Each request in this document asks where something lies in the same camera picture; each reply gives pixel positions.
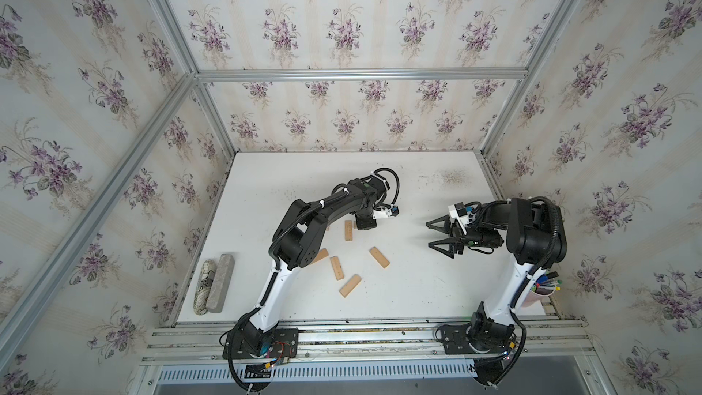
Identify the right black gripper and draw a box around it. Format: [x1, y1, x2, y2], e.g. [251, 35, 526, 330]
[427, 216, 500, 263]

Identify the wooden block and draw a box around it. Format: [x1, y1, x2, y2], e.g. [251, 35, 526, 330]
[330, 256, 345, 281]
[369, 247, 390, 269]
[344, 221, 354, 241]
[339, 274, 362, 298]

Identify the wooden block numbered 67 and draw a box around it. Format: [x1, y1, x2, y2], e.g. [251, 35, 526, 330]
[313, 248, 329, 263]

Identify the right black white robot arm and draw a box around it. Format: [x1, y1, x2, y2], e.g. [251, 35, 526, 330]
[425, 196, 568, 349]

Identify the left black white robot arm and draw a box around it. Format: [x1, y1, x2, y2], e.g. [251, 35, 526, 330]
[220, 168, 400, 360]

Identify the wooden block bottom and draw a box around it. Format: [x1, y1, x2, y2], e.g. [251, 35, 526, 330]
[339, 274, 362, 298]

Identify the pink cup with pens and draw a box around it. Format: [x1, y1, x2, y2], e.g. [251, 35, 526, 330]
[521, 272, 561, 307]

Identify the patterned rolled cloth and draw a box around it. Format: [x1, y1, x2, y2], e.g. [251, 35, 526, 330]
[193, 259, 217, 316]

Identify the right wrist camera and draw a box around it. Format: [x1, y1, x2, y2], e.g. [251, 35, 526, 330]
[448, 202, 475, 228]

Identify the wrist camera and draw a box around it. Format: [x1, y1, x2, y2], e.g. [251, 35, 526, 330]
[448, 202, 475, 228]
[373, 205, 400, 219]

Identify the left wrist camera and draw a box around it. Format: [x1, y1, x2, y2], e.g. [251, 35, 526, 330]
[373, 205, 400, 219]

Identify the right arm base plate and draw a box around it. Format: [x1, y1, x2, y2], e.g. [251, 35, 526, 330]
[434, 319, 518, 388]

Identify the white vented cable duct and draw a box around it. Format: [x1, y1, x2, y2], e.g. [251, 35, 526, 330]
[157, 358, 477, 385]

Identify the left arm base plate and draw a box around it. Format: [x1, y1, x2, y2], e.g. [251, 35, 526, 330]
[219, 327, 300, 381]

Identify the aluminium rail frame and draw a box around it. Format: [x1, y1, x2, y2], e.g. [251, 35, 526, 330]
[138, 316, 596, 365]

